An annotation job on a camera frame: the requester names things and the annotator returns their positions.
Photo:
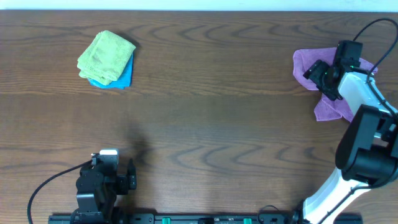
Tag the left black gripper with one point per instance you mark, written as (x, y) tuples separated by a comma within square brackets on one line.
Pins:
[(129, 181)]

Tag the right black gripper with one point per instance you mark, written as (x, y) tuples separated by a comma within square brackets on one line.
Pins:
[(313, 72)]

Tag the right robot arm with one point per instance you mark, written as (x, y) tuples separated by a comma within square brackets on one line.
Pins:
[(366, 157)]

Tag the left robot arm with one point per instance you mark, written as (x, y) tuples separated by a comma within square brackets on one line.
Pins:
[(96, 209)]

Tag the crumpled purple cloth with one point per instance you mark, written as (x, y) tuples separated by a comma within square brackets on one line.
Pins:
[(326, 109)]

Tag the folded blue cloth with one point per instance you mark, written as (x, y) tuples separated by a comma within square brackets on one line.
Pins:
[(124, 80)]

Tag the folded green cloth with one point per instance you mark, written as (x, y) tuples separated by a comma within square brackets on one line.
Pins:
[(106, 58)]

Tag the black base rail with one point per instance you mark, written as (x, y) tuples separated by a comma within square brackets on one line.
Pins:
[(267, 218)]

